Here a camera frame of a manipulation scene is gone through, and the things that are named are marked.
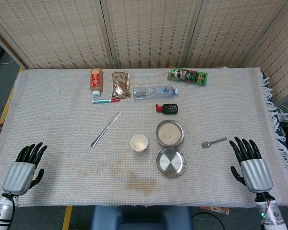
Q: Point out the steel bowl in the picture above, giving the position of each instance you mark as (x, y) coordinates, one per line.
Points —
(169, 145)

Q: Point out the orange printed paper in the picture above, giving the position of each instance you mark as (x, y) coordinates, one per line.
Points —
(217, 209)

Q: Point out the metal table knife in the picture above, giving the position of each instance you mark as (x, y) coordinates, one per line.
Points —
(105, 129)

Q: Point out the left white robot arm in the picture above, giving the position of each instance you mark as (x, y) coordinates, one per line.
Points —
(2, 213)

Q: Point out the empty steel plate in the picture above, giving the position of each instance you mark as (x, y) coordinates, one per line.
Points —
(170, 163)

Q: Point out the white rice heap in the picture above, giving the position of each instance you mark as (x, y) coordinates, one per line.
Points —
(169, 133)

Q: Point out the clear plastic water bottle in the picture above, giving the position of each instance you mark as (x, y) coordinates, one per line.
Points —
(153, 93)

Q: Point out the brown orange sauce bottle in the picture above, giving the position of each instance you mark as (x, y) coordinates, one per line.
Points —
(96, 81)

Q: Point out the green white red tube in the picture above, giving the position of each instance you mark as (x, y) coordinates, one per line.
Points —
(103, 100)

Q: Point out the small metal spoon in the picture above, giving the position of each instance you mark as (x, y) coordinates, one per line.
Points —
(205, 144)

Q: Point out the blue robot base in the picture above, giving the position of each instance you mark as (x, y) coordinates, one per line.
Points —
(139, 218)

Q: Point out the white woven tablecloth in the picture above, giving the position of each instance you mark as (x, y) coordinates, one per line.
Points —
(62, 119)

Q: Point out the white paper cup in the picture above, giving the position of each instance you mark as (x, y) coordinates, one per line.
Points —
(139, 143)

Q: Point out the brown gold snack packet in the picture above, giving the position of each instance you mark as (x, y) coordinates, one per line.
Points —
(121, 85)

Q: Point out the black red-capped sauce bottle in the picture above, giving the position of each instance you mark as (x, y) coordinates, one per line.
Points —
(170, 108)

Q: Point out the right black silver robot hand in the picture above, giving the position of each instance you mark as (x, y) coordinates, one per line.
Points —
(256, 175)

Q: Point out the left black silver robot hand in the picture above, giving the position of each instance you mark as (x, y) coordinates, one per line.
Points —
(19, 176)

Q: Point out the green chips can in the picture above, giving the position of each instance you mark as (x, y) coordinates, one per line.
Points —
(187, 76)

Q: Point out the bamboo folding screen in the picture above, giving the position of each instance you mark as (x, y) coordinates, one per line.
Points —
(146, 31)

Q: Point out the dark blue under cloth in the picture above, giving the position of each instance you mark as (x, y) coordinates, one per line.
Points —
(266, 82)

